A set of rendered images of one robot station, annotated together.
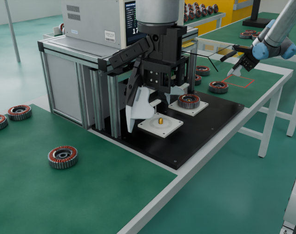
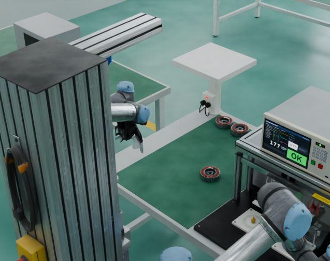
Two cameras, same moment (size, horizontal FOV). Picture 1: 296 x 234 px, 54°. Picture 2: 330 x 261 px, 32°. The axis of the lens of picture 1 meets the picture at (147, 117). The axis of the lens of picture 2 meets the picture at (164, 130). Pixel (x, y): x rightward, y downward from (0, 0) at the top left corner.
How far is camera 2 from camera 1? 2.75 m
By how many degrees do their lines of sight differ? 80
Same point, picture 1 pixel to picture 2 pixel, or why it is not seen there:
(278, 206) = not seen: outside the picture
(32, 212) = (163, 170)
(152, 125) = (249, 216)
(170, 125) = (248, 227)
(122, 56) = not seen: hidden behind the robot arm
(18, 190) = (183, 162)
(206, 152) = (214, 249)
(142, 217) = (153, 211)
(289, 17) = not seen: hidden behind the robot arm
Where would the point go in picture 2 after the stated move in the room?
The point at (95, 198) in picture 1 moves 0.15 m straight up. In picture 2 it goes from (171, 191) to (170, 169)
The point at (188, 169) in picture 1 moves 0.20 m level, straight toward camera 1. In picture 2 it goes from (194, 235) to (155, 228)
